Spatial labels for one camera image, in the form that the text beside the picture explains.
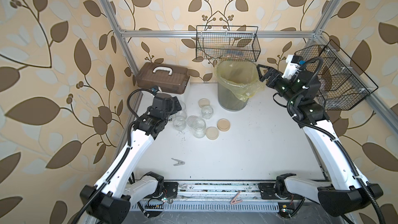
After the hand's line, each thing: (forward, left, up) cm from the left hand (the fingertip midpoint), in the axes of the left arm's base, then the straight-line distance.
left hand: (167, 101), depth 75 cm
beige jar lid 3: (+3, -31, -27) cm, 41 cm away
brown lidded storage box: (+22, +3, -5) cm, 23 cm away
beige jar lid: (+22, -18, -28) cm, 40 cm away
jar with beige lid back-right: (+4, -2, -27) cm, 28 cm away
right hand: (+4, -43, +18) cm, 46 cm away
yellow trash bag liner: (+33, -44, -15) cm, 57 cm away
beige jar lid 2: (-4, -23, -25) cm, 35 cm away
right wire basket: (+4, -83, +8) cm, 83 cm away
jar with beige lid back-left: (+12, -20, -26) cm, 35 cm away
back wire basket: (+44, -34, +6) cm, 55 cm away
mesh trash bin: (+15, -34, -18) cm, 42 cm away
